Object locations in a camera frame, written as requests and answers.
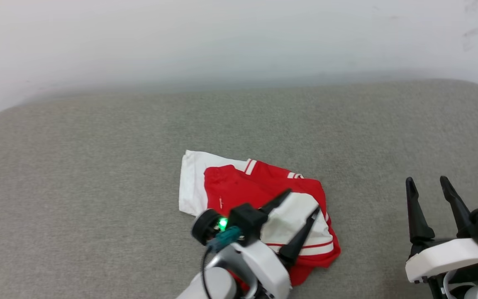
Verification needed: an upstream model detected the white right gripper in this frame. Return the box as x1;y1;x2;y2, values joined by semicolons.
405;175;478;284

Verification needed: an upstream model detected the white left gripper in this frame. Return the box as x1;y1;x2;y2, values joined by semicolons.
222;189;321;299

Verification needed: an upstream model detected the red and white basketball jersey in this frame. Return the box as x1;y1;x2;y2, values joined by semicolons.
179;150;341;291

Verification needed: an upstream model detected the grey fabric sofa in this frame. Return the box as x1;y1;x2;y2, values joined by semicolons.
0;79;478;299

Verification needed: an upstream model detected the teal left camera connector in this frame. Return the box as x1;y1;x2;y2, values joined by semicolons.
207;226;242;252

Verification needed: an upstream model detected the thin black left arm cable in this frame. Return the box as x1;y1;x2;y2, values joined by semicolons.
201;248;215;299

